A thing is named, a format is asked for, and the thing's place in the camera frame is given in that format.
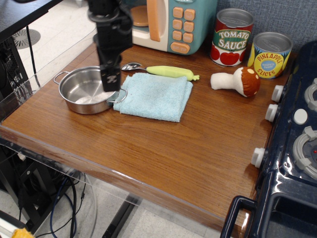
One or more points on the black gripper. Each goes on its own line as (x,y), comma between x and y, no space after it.
(113,37)

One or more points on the stainless steel pot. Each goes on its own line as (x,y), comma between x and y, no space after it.
(83,91)

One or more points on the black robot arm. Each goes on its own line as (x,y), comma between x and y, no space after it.
(100,10)

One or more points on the light blue folded cloth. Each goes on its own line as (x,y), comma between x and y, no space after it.
(154,97)

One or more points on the teal toy microwave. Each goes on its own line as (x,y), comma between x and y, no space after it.
(175,26)

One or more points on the tomato sauce can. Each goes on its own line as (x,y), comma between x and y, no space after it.
(231,36)

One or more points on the plush brown mushroom toy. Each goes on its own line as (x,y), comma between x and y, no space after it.
(244,80)

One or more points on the pineapple slices can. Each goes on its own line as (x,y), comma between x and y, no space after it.
(269,54)

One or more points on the white middle stove knob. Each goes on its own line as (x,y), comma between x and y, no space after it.
(271,112)

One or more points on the white stove knob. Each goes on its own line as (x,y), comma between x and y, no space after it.
(271,112)
(257,157)
(277,93)

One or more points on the white upper stove knob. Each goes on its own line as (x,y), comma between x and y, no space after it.
(277,93)

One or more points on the white lower stove knob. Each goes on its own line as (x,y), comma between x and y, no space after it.
(257,157)

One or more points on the yellow object at corner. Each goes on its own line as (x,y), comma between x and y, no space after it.
(21,233)

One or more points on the dark blue toy stove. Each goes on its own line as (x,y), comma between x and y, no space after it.
(286,202)

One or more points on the spoon with yellow handle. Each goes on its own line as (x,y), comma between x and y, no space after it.
(162,70)

